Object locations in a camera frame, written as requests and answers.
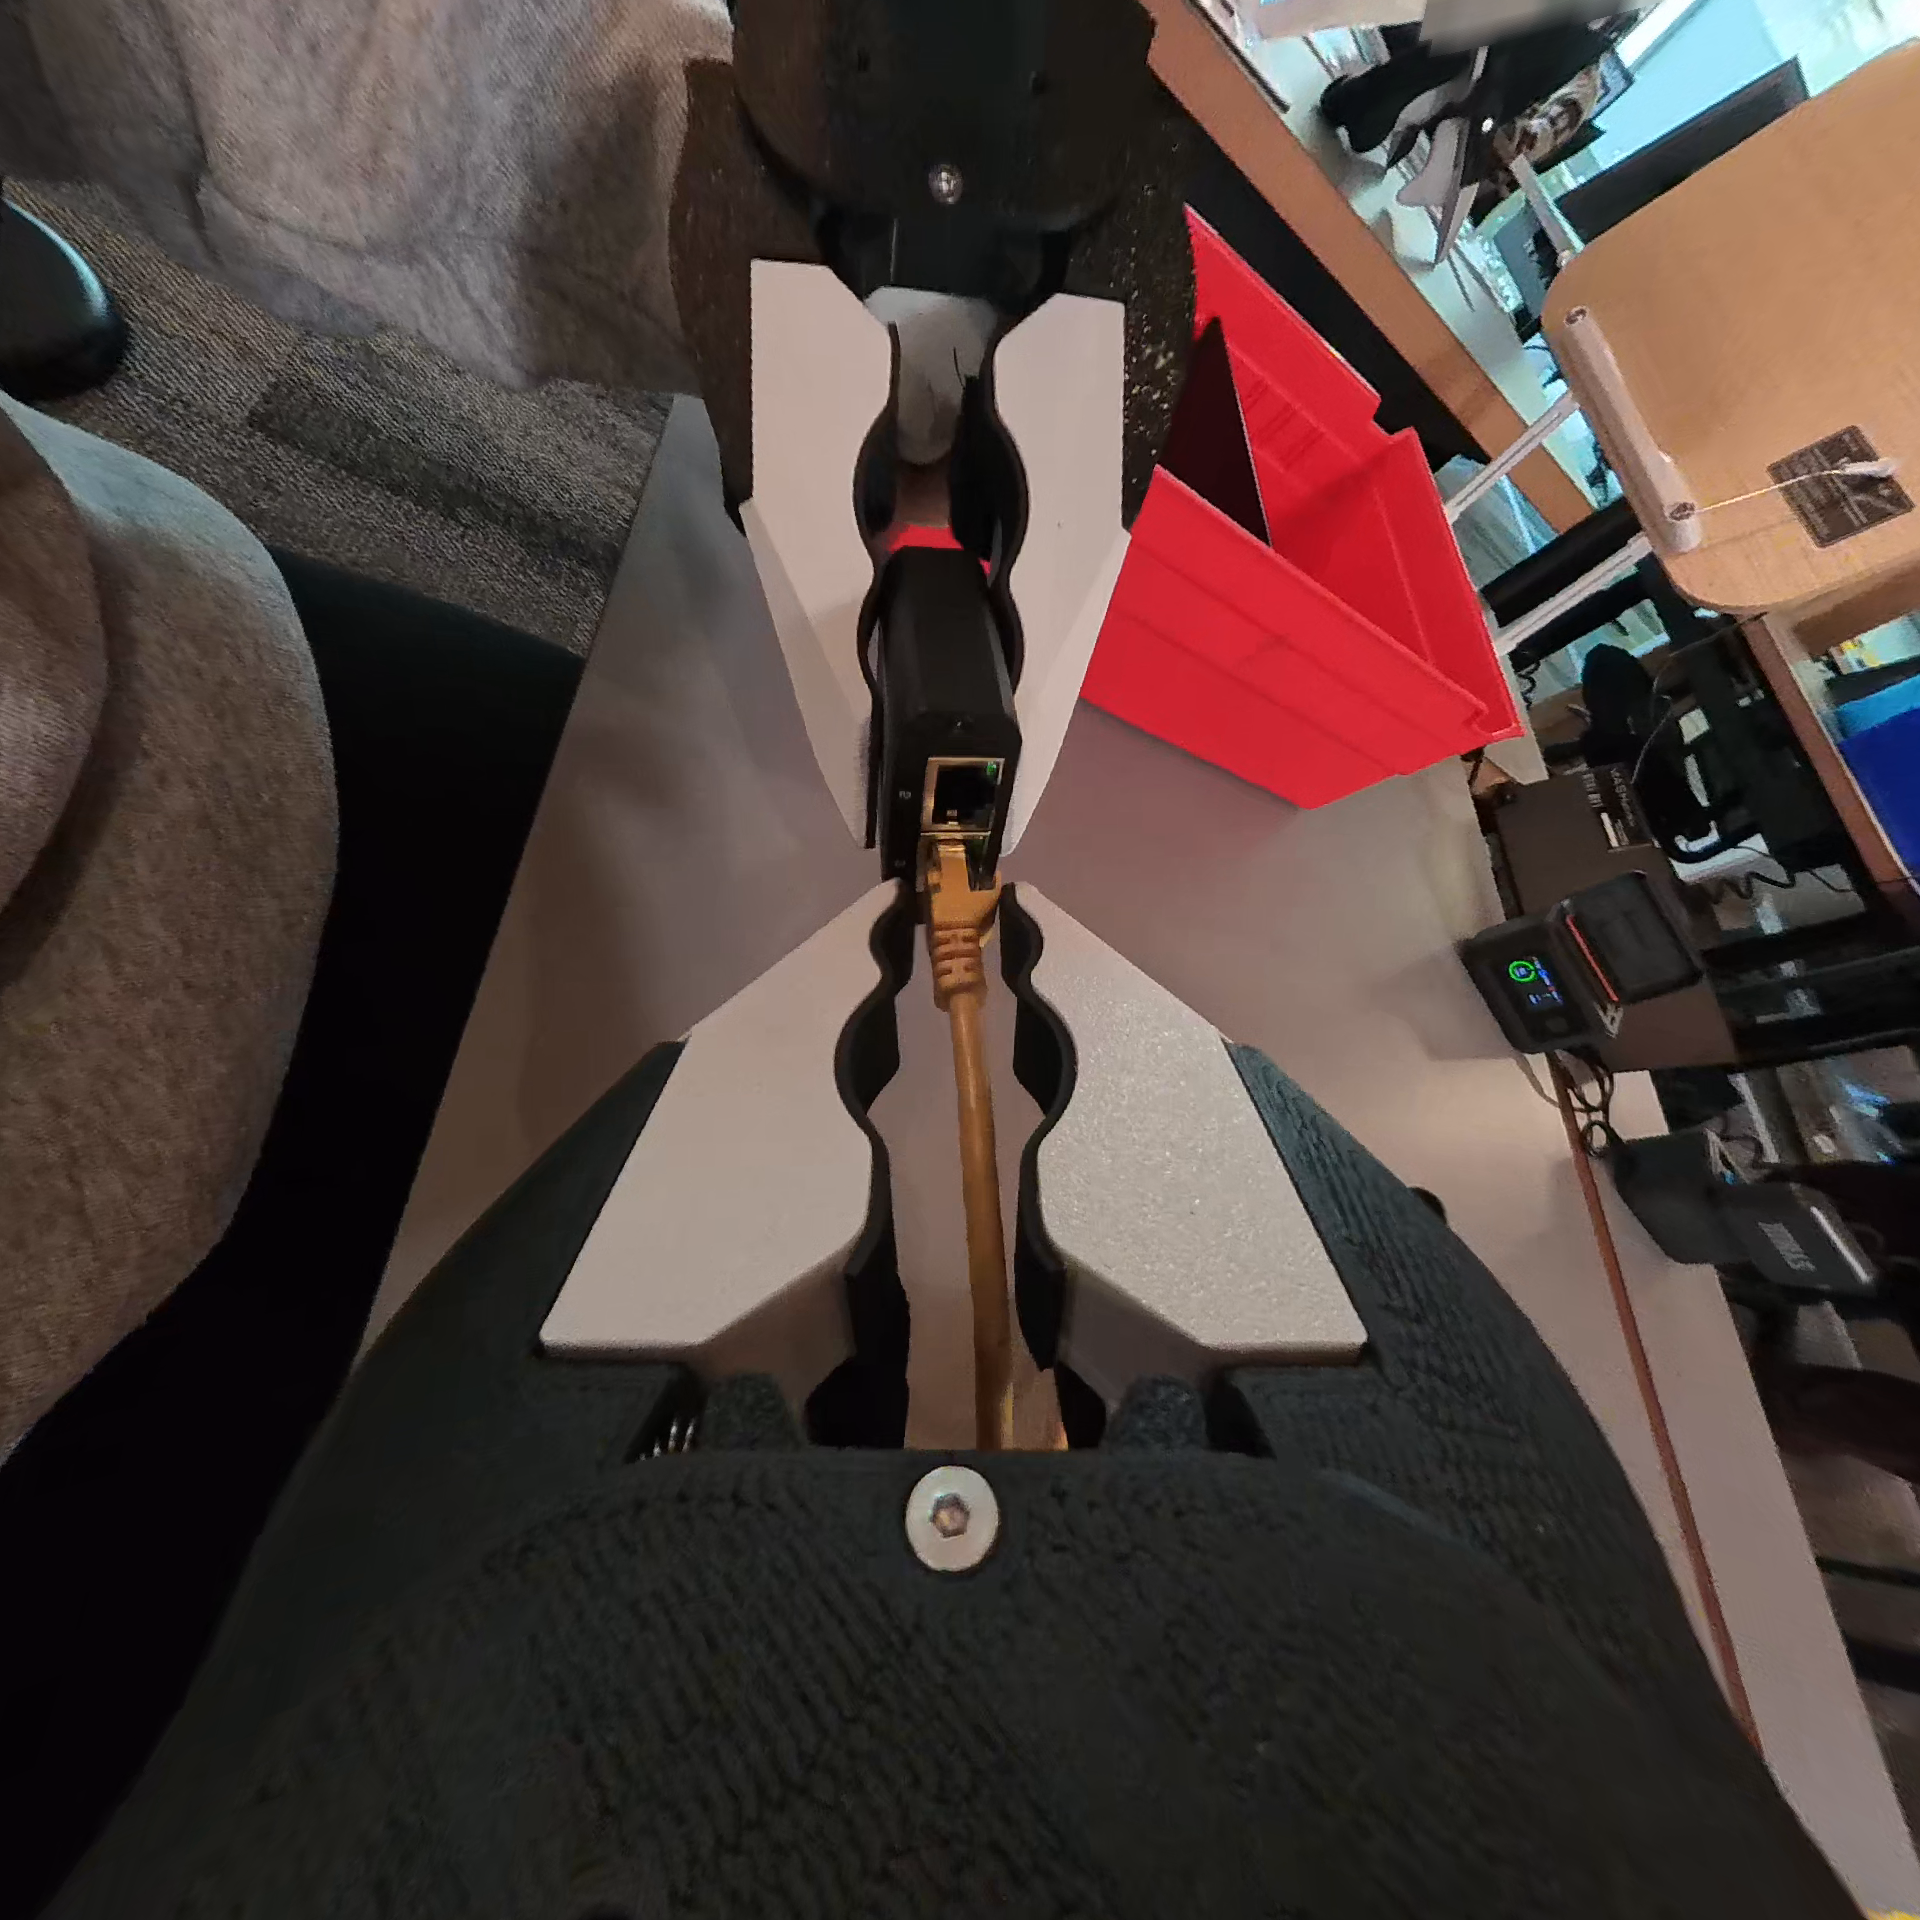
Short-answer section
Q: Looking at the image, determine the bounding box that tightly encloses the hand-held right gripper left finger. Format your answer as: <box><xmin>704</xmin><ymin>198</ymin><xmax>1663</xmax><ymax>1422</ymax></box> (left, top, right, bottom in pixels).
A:
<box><xmin>539</xmin><ymin>883</ymin><xmax>915</xmax><ymax>1448</ymax></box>

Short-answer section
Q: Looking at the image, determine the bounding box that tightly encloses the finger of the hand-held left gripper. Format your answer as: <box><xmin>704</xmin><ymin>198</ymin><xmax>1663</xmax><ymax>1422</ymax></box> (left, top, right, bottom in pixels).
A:
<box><xmin>959</xmin><ymin>293</ymin><xmax>1134</xmax><ymax>860</ymax></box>
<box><xmin>742</xmin><ymin>256</ymin><xmax>920</xmax><ymax>853</ymax></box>

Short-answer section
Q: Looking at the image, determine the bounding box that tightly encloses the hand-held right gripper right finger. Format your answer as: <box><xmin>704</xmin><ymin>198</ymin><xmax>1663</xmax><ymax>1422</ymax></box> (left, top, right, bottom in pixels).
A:
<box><xmin>995</xmin><ymin>883</ymin><xmax>1368</xmax><ymax>1448</ymax></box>

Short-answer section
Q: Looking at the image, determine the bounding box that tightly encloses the black ethernet splitter box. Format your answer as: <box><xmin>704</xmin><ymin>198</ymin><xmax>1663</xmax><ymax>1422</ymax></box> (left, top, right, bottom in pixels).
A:
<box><xmin>872</xmin><ymin>545</ymin><xmax>1029</xmax><ymax>888</ymax></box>

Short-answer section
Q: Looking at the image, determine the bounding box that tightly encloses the orange ethernet cable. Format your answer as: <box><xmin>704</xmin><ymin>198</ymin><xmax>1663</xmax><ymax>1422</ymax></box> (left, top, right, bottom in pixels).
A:
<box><xmin>914</xmin><ymin>835</ymin><xmax>1055</xmax><ymax>1452</ymax></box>

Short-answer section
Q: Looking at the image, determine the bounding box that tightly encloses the person's left forearm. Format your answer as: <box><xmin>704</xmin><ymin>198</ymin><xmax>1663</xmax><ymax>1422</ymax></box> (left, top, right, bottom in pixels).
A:
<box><xmin>175</xmin><ymin>0</ymin><xmax>741</xmax><ymax>389</ymax></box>

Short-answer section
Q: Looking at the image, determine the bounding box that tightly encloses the black bin divider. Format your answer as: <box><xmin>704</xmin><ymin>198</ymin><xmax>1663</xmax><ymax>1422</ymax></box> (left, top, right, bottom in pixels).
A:
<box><xmin>1158</xmin><ymin>311</ymin><xmax>1279</xmax><ymax>552</ymax></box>

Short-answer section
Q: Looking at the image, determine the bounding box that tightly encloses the red plastic bin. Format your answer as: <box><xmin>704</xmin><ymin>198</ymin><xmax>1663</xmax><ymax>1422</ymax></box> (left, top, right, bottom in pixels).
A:
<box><xmin>1075</xmin><ymin>208</ymin><xmax>1530</xmax><ymax>816</ymax></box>

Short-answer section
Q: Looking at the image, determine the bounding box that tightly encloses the long wooden desk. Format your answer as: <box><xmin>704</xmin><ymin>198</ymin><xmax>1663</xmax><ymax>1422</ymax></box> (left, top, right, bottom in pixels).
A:
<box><xmin>1136</xmin><ymin>0</ymin><xmax>1594</xmax><ymax>531</ymax></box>

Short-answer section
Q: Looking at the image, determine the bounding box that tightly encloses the black portable power station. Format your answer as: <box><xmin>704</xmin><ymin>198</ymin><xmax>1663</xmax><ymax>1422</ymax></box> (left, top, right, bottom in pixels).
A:
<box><xmin>1457</xmin><ymin>867</ymin><xmax>1707</xmax><ymax>1055</ymax></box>

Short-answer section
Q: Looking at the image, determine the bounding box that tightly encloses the black equipment box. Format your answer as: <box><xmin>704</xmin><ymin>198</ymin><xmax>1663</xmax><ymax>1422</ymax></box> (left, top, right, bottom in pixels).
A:
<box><xmin>1474</xmin><ymin>761</ymin><xmax>1671</xmax><ymax>924</ymax></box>

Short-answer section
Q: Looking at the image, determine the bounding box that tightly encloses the dark grey tool case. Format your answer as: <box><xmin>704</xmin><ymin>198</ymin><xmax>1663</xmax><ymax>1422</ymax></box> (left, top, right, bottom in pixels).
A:
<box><xmin>1609</xmin><ymin>1126</ymin><xmax>1880</xmax><ymax>1305</ymax></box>

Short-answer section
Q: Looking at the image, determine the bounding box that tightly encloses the black office chair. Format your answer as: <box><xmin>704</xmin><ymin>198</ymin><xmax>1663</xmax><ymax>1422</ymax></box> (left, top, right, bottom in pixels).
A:
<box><xmin>1576</xmin><ymin>641</ymin><xmax>1848</xmax><ymax>888</ymax></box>

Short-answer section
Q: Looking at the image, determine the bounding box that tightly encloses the light wooden panel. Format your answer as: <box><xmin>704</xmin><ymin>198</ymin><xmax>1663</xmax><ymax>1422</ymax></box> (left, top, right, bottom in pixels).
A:
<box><xmin>1538</xmin><ymin>56</ymin><xmax>1920</xmax><ymax>620</ymax></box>

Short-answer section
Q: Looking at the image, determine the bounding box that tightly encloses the blue plastic bin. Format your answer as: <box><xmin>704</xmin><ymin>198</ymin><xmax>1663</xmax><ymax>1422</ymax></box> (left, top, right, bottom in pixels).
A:
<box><xmin>1832</xmin><ymin>679</ymin><xmax>1920</xmax><ymax>880</ymax></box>

